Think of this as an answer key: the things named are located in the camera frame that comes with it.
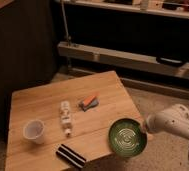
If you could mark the green ceramic bowl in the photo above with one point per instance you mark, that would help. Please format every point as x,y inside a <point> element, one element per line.
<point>126,139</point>

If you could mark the white plastic cup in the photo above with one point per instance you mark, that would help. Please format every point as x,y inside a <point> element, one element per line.
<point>34,131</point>

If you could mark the white plastic bottle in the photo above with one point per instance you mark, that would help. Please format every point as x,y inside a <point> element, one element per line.
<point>65,117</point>

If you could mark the dark wooden cabinet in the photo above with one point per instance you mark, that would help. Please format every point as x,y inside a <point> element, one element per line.
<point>27,50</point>

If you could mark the metal vertical pole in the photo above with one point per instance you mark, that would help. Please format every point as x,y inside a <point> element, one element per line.
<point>68,38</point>

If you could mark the wooden lower shelf beam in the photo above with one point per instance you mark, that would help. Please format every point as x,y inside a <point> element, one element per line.
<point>121,59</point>

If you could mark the upper shelf board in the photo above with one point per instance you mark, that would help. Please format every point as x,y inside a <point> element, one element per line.
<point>127,8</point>

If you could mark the black handle on shelf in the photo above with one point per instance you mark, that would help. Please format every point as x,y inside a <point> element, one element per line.
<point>170,62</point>

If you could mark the black white striped cloth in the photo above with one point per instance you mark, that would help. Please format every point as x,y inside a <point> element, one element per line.
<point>71,156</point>

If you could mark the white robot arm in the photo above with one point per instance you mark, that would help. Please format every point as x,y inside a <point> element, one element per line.
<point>174,120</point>

